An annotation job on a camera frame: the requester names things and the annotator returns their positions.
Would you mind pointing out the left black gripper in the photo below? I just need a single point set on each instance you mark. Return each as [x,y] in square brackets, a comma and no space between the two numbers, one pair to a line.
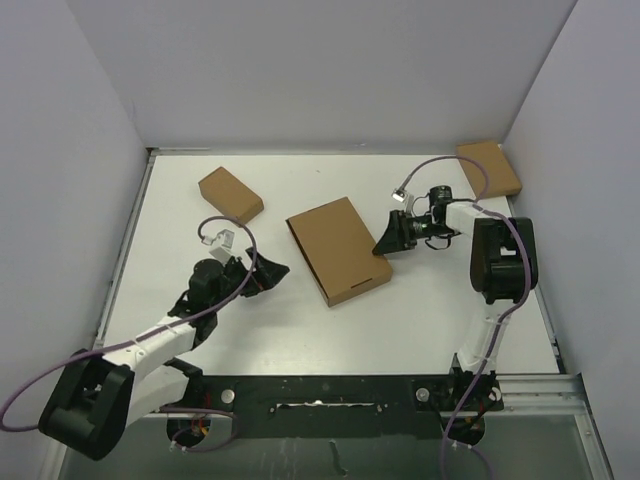
[266,275]

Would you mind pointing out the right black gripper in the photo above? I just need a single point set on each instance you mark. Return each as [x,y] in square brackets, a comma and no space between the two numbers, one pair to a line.
[397,236]

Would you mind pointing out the large cardboard box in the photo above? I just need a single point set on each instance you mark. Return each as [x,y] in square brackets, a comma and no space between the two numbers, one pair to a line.
[338,250]

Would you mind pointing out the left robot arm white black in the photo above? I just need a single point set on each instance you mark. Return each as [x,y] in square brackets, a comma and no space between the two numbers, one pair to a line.
[99,395]

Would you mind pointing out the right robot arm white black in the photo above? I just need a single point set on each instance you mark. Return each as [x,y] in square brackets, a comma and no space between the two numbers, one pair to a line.
[502,270]

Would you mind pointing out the small closed cardboard box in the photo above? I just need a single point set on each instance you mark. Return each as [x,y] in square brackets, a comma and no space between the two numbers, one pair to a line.
[230,196]

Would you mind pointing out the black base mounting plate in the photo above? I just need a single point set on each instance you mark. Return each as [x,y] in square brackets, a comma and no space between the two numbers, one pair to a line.
[338,407]

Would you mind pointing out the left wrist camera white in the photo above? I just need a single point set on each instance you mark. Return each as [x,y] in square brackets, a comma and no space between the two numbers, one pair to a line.
[220,246]

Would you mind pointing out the aluminium frame rail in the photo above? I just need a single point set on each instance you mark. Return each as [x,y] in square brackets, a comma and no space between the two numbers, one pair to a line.
[545,431]

